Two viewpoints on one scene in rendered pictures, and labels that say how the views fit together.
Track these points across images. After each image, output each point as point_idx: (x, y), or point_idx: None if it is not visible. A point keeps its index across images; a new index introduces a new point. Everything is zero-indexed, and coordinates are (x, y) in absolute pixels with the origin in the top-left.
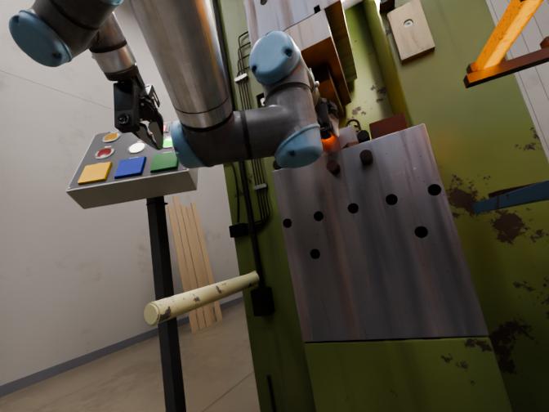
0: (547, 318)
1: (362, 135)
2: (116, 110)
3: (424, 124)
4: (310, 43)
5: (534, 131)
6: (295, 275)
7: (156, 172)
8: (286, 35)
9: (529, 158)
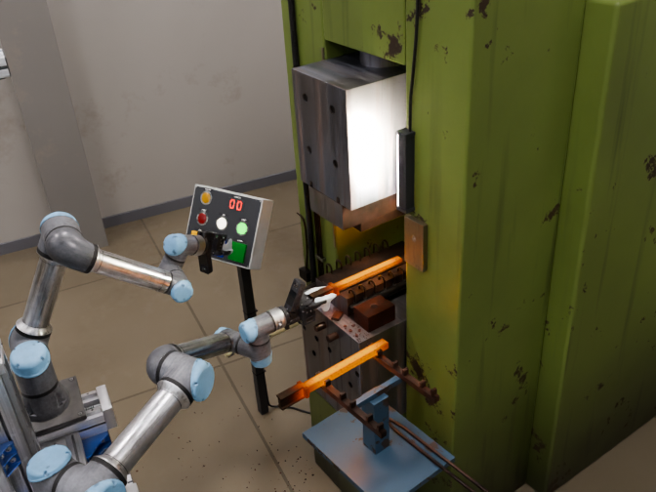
0: None
1: (349, 309)
2: (199, 263)
3: (358, 344)
4: (332, 222)
5: (455, 367)
6: (306, 353)
7: (231, 261)
8: (247, 335)
9: (448, 378)
